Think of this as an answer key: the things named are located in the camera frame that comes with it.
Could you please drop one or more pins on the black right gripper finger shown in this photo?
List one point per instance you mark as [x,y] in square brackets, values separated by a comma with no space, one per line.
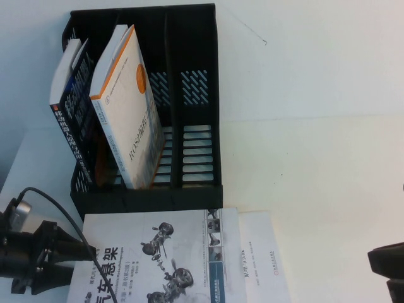
[397,292]
[388,259]

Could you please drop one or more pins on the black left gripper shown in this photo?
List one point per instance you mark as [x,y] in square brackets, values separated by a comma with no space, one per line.
[45,246]

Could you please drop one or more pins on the white car suspension book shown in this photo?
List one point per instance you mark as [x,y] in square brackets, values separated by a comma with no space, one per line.
[132,233]

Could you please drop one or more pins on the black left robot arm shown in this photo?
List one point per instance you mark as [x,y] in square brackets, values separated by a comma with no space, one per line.
[15,252]

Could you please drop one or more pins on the white autonomous driving book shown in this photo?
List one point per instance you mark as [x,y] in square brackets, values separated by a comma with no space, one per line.
[262,233]

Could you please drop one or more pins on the dark blue mobile robot book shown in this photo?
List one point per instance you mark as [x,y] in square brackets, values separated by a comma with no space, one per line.
[71,126]

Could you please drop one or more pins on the white orange ROS2 book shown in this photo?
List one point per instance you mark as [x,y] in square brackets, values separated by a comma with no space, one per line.
[126,110]

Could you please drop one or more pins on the black plastic book stand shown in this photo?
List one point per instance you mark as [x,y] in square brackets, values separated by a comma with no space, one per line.
[195,47]

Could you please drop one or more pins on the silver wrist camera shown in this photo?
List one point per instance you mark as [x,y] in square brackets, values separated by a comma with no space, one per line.
[22,210]

